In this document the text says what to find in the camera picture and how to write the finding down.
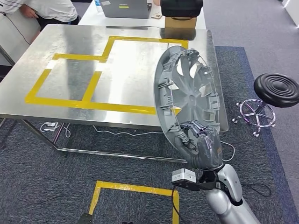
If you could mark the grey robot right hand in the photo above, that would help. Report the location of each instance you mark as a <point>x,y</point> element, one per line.
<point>210,151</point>

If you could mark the silver wheel hubcap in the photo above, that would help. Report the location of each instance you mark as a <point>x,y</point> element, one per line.
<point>186,99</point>

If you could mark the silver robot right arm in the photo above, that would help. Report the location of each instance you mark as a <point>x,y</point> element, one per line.
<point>224,198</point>

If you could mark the steel workbench table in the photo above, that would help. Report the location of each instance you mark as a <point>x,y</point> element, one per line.
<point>131,77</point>

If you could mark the black round stool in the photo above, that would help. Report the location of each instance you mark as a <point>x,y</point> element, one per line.
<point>275,89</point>

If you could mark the yellow floor tape square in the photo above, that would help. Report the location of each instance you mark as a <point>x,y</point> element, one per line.
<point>131,187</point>

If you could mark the brown cardboard box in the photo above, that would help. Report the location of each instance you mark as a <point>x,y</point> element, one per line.
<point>180,22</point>

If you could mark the black bag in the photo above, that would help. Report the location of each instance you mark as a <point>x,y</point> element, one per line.
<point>180,7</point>

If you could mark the tan phone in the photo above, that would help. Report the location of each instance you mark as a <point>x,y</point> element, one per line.
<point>156,16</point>

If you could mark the white cabinet panel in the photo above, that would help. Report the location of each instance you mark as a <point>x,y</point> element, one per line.
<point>291,10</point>

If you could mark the black robot left foot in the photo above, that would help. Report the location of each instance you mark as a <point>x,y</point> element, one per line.
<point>85,219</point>

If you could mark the grey laptop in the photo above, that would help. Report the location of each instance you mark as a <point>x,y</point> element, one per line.
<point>126,10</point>

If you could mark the white office desk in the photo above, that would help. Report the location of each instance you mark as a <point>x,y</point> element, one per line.
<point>93,20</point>

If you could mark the clear water bottle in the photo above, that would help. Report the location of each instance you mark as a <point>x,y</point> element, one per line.
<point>98,5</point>

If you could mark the white power strip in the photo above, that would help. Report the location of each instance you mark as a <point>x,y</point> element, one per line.
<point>50,126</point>

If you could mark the person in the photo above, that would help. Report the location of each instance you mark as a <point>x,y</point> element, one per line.
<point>51,9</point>

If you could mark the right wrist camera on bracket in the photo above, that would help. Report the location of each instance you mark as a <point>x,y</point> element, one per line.
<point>184,176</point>

